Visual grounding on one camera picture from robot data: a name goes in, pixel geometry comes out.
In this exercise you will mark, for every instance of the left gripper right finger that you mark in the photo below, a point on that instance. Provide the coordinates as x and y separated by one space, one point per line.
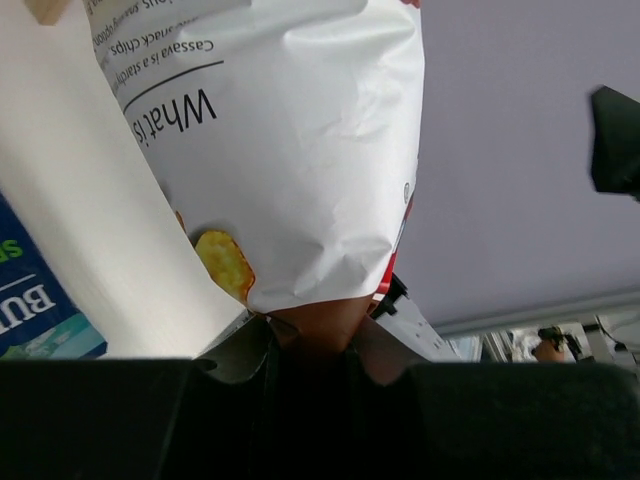
415 419

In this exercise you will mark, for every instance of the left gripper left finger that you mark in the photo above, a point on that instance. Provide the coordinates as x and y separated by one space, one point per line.
137 418

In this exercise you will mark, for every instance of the Chuba cassava chips bag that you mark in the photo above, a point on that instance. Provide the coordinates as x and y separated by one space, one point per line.
285 137

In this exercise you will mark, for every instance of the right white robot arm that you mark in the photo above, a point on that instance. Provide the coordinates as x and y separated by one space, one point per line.
615 153

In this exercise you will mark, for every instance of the wooden two-tier shelf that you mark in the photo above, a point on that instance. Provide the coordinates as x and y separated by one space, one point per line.
47 12

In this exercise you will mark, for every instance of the blue Burts sea salt bag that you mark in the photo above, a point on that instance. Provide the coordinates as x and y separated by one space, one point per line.
38 319

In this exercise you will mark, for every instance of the aluminium mounting rail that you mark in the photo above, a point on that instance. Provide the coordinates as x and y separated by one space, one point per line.
589 331

